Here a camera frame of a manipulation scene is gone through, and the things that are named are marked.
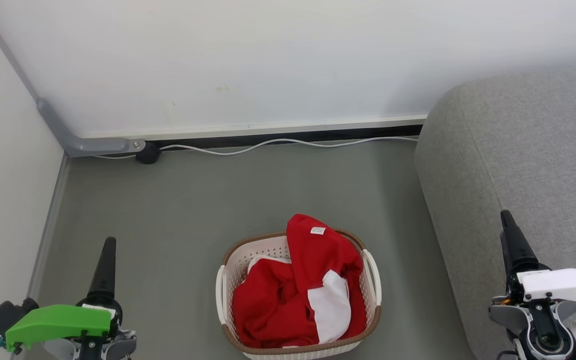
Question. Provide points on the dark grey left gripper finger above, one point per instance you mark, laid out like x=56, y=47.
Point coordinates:
x=105, y=270

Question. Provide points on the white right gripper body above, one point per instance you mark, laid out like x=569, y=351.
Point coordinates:
x=563, y=286

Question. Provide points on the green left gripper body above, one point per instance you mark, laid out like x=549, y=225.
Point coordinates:
x=58, y=320

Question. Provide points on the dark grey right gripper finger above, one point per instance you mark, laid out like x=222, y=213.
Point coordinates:
x=517, y=245

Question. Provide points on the red jersey with printed letters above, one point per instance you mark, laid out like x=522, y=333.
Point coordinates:
x=313, y=250

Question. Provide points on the grey fabric sofa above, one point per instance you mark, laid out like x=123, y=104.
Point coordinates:
x=518, y=150

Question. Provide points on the black round foot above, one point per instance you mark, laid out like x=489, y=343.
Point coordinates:
x=148, y=154

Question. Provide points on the cream laundry basket brown rim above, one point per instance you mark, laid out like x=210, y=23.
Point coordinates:
x=240, y=260

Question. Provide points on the thin grey corner strip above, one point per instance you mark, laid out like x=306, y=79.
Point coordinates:
x=7, y=50

